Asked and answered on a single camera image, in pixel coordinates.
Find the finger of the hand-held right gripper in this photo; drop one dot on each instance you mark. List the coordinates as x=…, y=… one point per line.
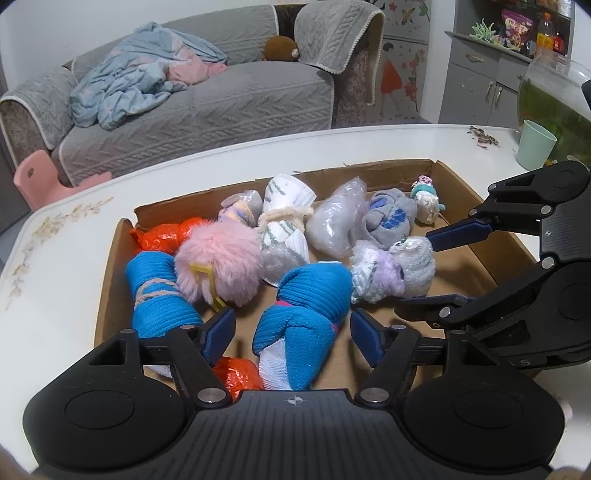
x=443, y=309
x=461, y=233

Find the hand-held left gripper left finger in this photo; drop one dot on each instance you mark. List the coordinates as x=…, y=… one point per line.
x=217, y=334

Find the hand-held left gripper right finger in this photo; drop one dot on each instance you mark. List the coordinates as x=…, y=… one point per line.
x=367, y=337

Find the cardboard box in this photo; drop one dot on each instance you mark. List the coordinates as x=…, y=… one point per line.
x=461, y=267

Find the small teal sock bundle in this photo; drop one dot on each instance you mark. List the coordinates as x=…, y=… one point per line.
x=425, y=198

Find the lavender bubble wrap bundle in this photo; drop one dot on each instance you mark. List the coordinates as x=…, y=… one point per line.
x=392, y=272

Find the grey sock bundle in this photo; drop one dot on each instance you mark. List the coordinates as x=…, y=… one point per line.
x=392, y=217

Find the blue and white sock bundle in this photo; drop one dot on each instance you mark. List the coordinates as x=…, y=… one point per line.
x=304, y=295

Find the white striped sock bundle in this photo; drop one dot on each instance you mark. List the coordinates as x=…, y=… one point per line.
x=286, y=194

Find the orange plastic bag bundle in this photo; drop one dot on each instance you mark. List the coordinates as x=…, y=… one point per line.
x=240, y=378
x=161, y=237

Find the pink fluffy toy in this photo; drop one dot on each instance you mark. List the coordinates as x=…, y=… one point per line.
x=221, y=258

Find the seed shells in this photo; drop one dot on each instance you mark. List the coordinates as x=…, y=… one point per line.
x=482, y=137

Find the green cup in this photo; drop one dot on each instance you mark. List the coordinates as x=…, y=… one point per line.
x=535, y=147

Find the lavender sock bundle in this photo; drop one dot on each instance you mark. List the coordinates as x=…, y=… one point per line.
x=240, y=207

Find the glass fish tank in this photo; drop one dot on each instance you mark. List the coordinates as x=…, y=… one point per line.
x=558, y=106

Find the grey cupboard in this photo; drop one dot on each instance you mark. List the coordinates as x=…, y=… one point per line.
x=475, y=74

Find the flower decorated cabinet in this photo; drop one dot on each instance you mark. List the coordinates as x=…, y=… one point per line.
x=406, y=83

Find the green plant toy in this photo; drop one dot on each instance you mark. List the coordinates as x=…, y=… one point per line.
x=485, y=31

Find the purple snack bag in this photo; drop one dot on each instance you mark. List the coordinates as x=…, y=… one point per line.
x=517, y=27

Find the orange drink bottle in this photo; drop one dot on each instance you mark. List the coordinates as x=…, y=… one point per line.
x=545, y=37

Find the grey sofa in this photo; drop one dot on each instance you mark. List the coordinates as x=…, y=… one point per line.
x=207, y=115

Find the pink plastic stool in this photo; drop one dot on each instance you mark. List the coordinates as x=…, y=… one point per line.
x=41, y=180

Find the brown plush toy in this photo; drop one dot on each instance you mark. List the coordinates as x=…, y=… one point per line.
x=279, y=48

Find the light blue blanket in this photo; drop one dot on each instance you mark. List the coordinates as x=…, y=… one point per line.
x=124, y=87

